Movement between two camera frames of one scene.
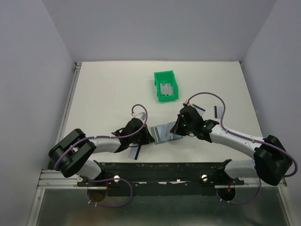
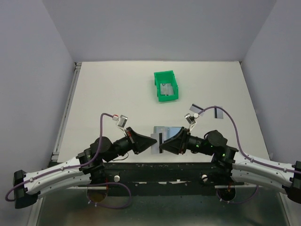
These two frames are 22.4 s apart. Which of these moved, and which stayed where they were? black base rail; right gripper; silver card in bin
Moved: right gripper
Stayed: black base rail; silver card in bin
